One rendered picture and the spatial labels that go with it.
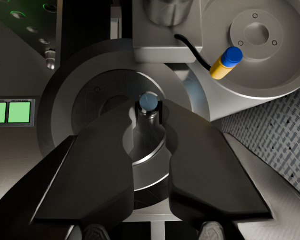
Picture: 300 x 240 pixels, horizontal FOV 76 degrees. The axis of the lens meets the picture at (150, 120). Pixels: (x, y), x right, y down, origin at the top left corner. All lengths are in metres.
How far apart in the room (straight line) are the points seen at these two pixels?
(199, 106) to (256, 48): 0.07
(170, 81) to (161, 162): 0.07
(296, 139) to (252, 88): 0.09
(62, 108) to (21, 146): 0.42
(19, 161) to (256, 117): 0.52
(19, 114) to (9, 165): 0.13
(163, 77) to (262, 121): 0.18
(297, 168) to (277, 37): 0.13
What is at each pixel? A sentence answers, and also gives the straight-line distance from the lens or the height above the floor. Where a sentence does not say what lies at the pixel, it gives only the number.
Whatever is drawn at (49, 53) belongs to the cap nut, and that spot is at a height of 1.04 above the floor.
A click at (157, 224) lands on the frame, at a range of 0.53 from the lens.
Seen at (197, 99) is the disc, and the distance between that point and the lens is 0.17.
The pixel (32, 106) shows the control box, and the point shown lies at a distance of 0.57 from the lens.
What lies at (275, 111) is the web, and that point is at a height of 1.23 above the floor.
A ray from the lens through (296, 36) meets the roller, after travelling 0.24.
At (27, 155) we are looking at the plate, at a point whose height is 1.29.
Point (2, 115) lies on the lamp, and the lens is 0.61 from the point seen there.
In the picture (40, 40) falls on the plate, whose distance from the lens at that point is 0.54.
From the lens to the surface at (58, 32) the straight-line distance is 0.21.
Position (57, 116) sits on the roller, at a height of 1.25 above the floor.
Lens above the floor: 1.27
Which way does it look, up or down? 7 degrees down
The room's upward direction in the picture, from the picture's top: 179 degrees clockwise
